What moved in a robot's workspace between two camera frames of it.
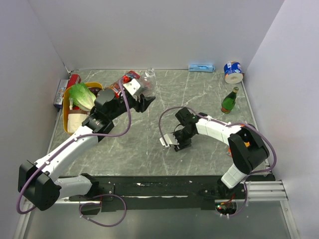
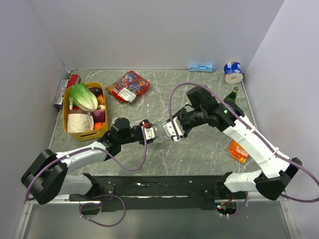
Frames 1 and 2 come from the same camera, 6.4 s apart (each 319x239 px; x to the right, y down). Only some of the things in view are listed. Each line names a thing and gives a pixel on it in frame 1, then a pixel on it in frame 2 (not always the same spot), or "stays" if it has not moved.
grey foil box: x=60 y=92 stays
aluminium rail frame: x=266 y=214 stays
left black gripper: x=144 y=102 → x=149 y=141
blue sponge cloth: x=202 y=67 stays
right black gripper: x=181 y=145 → x=183 y=111
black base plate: x=165 y=193 stays
